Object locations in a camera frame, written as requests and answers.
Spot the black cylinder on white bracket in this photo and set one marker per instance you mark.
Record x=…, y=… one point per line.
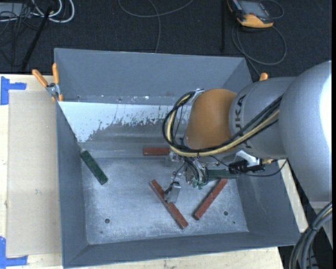
x=240, y=167

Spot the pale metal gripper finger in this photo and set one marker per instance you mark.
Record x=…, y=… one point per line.
x=177, y=176
x=174, y=194

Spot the dark green flat block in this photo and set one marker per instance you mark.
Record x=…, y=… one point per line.
x=94, y=167

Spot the pale wood flat board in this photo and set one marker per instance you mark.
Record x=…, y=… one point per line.
x=30, y=164

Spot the red-brown flat block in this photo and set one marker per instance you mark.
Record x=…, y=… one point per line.
x=210, y=200
x=173, y=210
x=156, y=151

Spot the grey metal bin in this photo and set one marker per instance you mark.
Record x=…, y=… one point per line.
x=128, y=206

